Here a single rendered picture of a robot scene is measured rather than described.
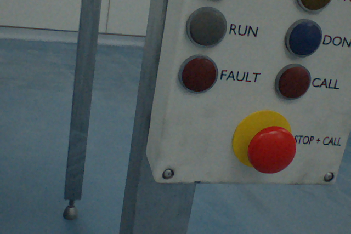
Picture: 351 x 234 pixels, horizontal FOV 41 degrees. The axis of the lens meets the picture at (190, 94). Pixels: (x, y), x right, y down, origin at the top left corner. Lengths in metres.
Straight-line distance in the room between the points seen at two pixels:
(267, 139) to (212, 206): 1.64
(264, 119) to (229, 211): 1.62
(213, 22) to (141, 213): 0.22
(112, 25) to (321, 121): 3.98
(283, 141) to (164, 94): 0.10
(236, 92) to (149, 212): 0.17
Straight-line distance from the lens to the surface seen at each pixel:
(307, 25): 0.37
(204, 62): 0.34
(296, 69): 0.38
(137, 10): 4.38
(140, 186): 0.45
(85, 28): 1.52
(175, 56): 0.35
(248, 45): 0.36
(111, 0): 4.30
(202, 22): 0.34
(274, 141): 0.36
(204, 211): 1.95
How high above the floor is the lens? 1.03
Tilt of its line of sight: 18 degrees down
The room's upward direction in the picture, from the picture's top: 10 degrees clockwise
